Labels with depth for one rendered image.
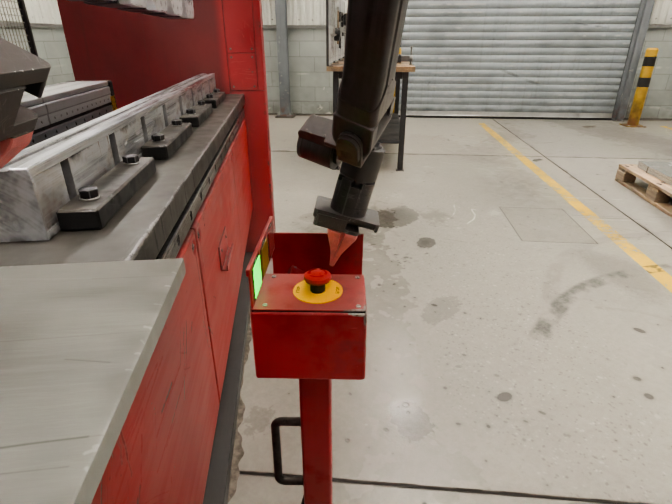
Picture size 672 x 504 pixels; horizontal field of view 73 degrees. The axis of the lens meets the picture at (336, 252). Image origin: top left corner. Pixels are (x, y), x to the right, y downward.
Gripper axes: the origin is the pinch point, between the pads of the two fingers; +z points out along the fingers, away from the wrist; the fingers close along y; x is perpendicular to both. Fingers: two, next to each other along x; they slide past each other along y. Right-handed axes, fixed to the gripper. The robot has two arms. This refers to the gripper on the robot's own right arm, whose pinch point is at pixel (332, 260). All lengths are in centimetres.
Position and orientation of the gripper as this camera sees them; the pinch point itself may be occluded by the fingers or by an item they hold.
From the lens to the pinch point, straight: 74.6
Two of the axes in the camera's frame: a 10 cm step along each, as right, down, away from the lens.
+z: -2.6, 8.7, 4.2
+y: -9.7, -2.5, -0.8
